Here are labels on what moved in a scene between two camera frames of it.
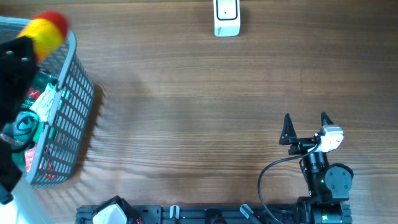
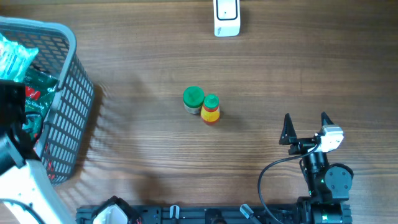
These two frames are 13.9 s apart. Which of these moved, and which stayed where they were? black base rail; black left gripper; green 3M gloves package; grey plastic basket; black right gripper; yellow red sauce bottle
Moved: black left gripper; yellow red sauce bottle
Stayed: green 3M gloves package; black base rail; black right gripper; grey plastic basket
